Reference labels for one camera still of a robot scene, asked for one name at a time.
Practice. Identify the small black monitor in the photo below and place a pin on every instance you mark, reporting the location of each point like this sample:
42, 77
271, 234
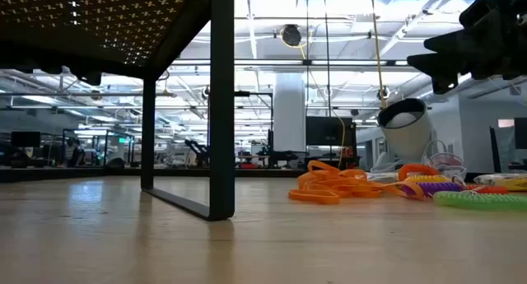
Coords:
25, 139
521, 132

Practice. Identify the orange items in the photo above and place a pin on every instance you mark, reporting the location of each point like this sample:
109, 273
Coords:
362, 191

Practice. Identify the white building column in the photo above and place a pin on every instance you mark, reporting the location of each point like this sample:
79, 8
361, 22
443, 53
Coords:
289, 111

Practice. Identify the black perforated metal desk riser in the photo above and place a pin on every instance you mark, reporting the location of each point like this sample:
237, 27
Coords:
103, 29

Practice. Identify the black aluminium table frame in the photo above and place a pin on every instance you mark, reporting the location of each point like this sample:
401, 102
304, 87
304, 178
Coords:
164, 173

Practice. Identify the yellow glue tube package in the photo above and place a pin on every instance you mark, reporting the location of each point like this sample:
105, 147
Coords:
506, 180

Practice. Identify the white round spotlight lamp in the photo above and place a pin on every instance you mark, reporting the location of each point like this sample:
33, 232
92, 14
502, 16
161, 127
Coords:
407, 140

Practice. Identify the orange rubber band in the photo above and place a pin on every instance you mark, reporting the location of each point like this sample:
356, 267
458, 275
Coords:
416, 193
325, 165
315, 197

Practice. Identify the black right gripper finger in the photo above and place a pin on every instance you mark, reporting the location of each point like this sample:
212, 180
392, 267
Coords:
446, 41
446, 70

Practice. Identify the small red box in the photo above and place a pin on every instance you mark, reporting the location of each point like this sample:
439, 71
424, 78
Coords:
248, 166

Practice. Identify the black workstation frame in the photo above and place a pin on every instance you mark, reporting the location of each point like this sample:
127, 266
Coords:
105, 148

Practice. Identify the large black monitor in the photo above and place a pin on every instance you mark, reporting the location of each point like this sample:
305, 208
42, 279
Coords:
329, 131

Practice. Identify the person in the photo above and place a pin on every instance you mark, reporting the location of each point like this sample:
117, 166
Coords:
76, 152

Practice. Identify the pile of orange bands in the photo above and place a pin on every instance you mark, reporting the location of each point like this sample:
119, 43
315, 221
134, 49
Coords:
329, 178

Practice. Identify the background black robot arm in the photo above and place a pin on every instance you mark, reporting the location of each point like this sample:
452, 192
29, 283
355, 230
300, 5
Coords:
197, 150
280, 156

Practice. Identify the black upright post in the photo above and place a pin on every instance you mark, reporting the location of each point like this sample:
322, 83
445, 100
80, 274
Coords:
495, 152

